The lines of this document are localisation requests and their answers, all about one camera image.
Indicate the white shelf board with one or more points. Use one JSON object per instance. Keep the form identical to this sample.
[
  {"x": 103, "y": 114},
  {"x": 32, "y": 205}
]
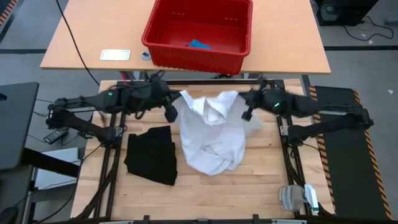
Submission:
[{"x": 57, "y": 168}]

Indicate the black aluminium table frame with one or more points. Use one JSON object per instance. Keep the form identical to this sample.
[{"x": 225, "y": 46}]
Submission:
[{"x": 217, "y": 82}]

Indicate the light wooden desk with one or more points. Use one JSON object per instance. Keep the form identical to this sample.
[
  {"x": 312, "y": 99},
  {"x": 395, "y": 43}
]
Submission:
[{"x": 280, "y": 37}]

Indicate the black pants garment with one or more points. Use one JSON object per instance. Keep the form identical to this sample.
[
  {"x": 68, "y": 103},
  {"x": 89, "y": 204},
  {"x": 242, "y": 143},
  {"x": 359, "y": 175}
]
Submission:
[{"x": 152, "y": 155}]

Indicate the grey floor box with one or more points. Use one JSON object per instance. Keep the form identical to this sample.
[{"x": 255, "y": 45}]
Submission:
[{"x": 391, "y": 21}]

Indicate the black stand beam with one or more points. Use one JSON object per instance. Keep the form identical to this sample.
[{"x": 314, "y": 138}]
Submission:
[{"x": 49, "y": 161}]

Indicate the red plastic laundry basket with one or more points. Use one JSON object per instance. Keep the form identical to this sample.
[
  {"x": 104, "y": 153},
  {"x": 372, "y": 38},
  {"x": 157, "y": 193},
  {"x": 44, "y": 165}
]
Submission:
[{"x": 199, "y": 60}]

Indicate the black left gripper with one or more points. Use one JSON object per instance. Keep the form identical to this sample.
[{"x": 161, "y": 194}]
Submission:
[{"x": 146, "y": 95}]

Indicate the white handheld device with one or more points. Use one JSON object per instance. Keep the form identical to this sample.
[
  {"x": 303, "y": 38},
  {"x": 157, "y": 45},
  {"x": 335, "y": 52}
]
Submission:
[{"x": 311, "y": 197}]

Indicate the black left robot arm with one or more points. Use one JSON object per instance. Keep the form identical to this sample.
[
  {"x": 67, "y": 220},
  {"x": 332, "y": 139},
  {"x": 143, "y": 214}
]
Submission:
[{"x": 81, "y": 105}]

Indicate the dark flat panel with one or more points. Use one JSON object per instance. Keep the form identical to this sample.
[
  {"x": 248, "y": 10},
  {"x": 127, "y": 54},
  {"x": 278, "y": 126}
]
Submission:
[{"x": 15, "y": 124}]

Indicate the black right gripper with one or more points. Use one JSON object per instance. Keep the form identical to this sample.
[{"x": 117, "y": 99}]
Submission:
[{"x": 264, "y": 99}]

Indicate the black power adapter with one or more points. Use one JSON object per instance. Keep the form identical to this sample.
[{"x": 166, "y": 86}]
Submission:
[{"x": 56, "y": 135}]

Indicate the black computer tower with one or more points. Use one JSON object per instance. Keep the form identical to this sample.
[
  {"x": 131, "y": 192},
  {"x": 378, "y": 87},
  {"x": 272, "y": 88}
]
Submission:
[{"x": 342, "y": 11}]

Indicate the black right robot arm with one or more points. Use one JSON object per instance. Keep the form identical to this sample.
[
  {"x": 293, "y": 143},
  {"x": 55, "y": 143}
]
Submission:
[{"x": 326, "y": 125}]

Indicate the white shirt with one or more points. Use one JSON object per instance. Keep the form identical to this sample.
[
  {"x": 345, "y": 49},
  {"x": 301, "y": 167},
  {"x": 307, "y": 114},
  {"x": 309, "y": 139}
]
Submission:
[{"x": 214, "y": 140}]

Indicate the red strip tag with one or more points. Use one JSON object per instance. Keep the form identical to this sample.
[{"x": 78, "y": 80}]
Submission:
[{"x": 128, "y": 75}]

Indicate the black mat hazard-striped edge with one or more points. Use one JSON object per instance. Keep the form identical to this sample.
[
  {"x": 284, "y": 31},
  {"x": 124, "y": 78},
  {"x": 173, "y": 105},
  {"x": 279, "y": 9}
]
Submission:
[
  {"x": 7, "y": 11},
  {"x": 342, "y": 161}
]

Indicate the silver frame bracket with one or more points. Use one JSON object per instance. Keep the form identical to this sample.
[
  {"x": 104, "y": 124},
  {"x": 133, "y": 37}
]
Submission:
[{"x": 283, "y": 130}]

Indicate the small round grey object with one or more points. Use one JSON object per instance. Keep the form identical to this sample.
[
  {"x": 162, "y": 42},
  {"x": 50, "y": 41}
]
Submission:
[{"x": 145, "y": 55}]

